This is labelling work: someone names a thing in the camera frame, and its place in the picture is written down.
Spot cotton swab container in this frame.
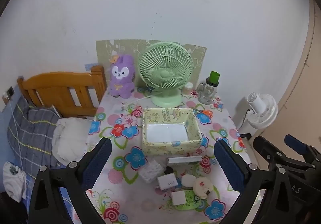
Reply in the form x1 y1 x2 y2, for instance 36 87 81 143
181 82 194 97

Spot orange handled scissors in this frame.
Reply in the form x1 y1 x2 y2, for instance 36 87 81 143
194 108 213 117

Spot white fan cable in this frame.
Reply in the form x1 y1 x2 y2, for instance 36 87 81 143
120 90 161 107

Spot purple plush toy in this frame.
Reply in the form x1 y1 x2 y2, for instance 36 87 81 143
108 54 136 99

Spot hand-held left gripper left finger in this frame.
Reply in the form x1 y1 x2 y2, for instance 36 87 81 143
27 137 112 224

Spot cream round toy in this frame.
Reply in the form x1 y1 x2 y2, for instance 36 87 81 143
193 176 215 199

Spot white round case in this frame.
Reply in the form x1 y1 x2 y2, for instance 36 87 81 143
181 174 198 188

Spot white square box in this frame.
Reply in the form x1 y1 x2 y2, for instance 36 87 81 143
171 191 188 206

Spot white cloth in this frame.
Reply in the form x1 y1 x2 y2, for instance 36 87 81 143
2 161 27 203

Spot grey plaid blanket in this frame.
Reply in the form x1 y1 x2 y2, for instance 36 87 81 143
7 97 62 179

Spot green perforated case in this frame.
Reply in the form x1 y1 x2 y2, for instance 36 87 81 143
173 189 208 211

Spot white charger adapter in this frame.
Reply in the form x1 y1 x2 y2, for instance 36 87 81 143
155 174 178 190

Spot clear plastic box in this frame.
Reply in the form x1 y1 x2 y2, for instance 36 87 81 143
139 159 165 184

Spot green desk fan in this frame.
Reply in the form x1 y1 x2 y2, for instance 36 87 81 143
139 41 193 108

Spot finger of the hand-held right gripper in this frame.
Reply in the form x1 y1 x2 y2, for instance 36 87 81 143
284 134 321 164
253 136 311 172

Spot white pillow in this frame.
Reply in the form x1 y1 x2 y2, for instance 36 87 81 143
52 117 94 167

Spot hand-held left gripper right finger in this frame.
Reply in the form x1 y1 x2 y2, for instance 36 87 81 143
214 139 296 224

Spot wooden bed headboard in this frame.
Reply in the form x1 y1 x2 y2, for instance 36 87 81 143
17 65 107 118

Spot black power cable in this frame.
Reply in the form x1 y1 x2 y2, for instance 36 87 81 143
241 108 252 129

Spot glass jar with handle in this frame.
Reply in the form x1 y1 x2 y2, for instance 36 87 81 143
197 77 218 105

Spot white fan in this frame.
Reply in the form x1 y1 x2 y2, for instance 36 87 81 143
234 93 279 129

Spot yellow printed fabric basket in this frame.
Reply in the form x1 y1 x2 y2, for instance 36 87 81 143
142 108 203 156

